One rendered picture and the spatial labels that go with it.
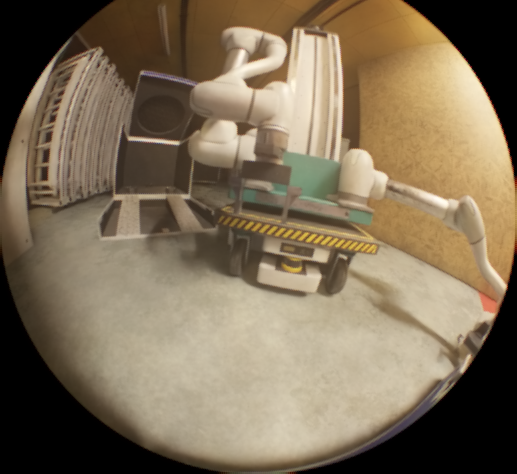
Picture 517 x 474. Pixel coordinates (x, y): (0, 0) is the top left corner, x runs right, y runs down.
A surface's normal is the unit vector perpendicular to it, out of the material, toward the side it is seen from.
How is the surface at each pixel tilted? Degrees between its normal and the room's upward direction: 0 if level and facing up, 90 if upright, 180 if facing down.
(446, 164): 90
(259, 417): 0
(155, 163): 90
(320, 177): 90
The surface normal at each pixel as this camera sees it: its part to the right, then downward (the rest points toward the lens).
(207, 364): 0.15, -0.96
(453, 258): -0.92, -0.06
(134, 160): 0.67, 0.26
